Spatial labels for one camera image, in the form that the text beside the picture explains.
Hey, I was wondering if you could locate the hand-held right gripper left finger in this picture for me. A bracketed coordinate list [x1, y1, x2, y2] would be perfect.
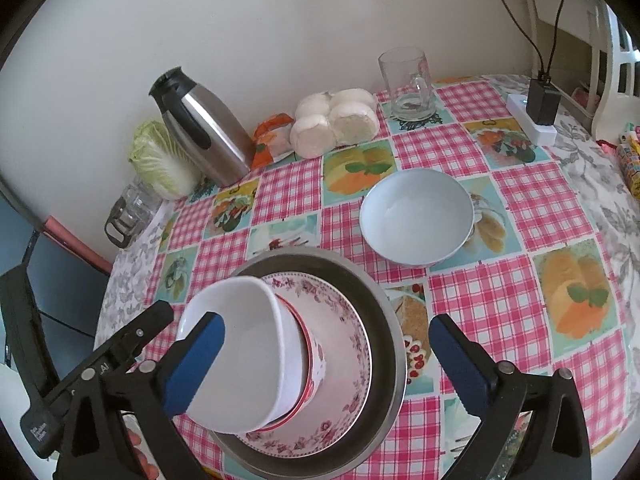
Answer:
[52, 311, 226, 480]

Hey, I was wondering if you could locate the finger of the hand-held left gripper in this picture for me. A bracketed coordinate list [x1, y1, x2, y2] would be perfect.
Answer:
[47, 300, 174, 402]

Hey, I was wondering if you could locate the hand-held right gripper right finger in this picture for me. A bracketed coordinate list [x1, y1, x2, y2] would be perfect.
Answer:
[428, 313, 592, 480]

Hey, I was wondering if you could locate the small white cup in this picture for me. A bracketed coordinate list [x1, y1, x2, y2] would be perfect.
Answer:
[176, 279, 311, 435]

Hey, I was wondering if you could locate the stainless steel basin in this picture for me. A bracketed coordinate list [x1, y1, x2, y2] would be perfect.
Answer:
[210, 247, 405, 480]

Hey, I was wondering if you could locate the floral rimmed round plate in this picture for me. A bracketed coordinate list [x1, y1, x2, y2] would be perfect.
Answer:
[235, 271, 373, 458]

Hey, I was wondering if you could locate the strawberry print bowl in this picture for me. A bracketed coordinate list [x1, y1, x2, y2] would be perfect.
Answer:
[245, 295, 328, 433]

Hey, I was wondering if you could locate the light blue bowl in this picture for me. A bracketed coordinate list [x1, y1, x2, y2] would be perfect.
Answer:
[359, 169, 476, 267]

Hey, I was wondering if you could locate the person's left hand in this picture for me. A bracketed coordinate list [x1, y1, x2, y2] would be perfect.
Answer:
[122, 425, 158, 480]

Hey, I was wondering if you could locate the pink checked tablecloth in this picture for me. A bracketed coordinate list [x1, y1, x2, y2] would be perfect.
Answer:
[150, 76, 628, 480]

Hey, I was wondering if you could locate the dark blue chair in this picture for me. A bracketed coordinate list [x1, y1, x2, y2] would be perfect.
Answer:
[0, 192, 112, 361]

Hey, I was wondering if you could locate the pink padded strip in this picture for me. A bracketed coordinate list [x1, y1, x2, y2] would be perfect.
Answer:
[44, 216, 115, 275]

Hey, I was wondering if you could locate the small glass jar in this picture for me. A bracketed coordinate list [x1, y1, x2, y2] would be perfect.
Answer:
[104, 182, 163, 248]

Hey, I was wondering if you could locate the napa cabbage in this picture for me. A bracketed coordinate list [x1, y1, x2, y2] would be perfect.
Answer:
[129, 120, 202, 201]

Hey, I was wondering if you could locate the stainless steel thermos jug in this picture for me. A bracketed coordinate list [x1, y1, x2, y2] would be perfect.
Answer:
[148, 66, 252, 187]

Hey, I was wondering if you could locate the orange snack packet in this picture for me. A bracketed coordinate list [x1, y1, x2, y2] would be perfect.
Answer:
[250, 114, 296, 171]

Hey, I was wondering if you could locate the white power strip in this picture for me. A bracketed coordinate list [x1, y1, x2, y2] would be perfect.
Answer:
[506, 92, 558, 145]

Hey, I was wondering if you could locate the yellow snack packet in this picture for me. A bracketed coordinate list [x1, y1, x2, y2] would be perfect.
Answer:
[617, 130, 640, 186]

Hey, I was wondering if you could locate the bag of steamed buns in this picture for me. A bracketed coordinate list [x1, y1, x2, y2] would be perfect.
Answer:
[290, 88, 379, 158]

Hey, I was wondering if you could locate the black charger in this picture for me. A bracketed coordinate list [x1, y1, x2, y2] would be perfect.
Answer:
[527, 76, 562, 126]

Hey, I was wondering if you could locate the clear glass mug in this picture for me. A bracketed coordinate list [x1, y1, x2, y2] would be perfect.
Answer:
[377, 46, 436, 122]

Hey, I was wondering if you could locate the white chair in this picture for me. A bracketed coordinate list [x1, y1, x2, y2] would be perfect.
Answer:
[520, 0, 640, 143]

